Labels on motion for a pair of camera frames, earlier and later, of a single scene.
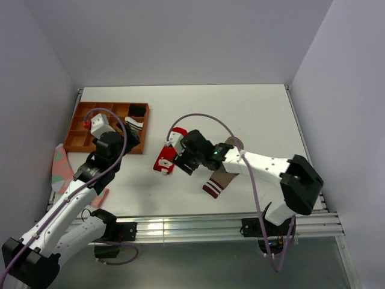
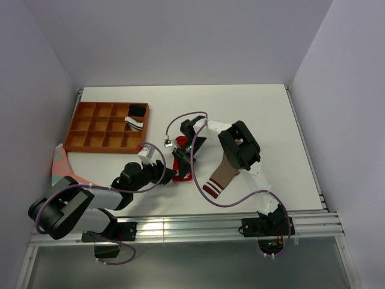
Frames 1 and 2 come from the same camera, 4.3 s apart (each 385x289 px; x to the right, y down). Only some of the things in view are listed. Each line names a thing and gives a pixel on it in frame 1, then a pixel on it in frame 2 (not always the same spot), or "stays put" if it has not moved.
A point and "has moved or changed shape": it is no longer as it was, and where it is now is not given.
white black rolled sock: x=138 y=125 stays put
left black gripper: x=132 y=141 -> x=157 y=170
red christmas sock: x=164 y=162 has moved or changed shape
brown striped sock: x=221 y=179 stays put
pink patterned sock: x=62 y=174 stays put
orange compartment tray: x=79 y=138 stays put
